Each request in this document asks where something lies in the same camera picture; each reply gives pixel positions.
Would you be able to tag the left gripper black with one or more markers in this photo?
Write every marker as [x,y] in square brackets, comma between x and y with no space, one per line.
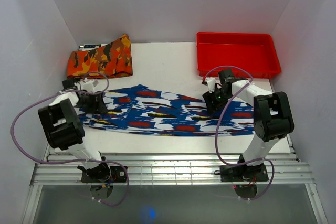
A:
[97,107]

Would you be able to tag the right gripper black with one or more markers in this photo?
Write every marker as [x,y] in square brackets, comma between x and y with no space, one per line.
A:
[209,98]

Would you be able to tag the blue white red patterned trousers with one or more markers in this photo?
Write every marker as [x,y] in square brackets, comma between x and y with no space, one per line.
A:
[144,111]

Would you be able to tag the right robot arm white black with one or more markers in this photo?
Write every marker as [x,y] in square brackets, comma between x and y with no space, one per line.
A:
[272,121]

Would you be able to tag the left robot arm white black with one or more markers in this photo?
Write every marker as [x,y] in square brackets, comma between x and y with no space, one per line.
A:
[64,130]

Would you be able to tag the orange camouflage folded trousers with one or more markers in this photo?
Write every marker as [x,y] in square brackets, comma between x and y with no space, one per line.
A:
[114,60]

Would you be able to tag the small blue white label card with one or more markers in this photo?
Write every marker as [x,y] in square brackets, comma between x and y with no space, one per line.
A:
[89,47]

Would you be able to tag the red plastic tray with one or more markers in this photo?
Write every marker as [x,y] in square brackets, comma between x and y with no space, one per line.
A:
[254,53]

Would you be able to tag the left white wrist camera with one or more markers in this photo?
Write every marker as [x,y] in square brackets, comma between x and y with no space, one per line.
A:
[89,85]

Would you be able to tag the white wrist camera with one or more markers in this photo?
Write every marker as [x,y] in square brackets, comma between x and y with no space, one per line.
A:
[211,84]
[89,85]

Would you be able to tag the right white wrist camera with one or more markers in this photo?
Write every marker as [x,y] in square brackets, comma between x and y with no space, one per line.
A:
[211,84]

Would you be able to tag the aluminium rail frame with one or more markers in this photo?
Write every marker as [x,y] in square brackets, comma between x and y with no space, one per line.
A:
[171,160]

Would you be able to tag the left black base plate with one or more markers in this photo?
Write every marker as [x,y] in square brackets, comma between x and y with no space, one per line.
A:
[102,175]

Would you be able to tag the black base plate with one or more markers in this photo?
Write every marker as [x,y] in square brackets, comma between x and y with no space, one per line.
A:
[242,173]
[102,175]

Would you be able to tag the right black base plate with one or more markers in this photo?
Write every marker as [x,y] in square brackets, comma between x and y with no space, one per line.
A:
[242,173]

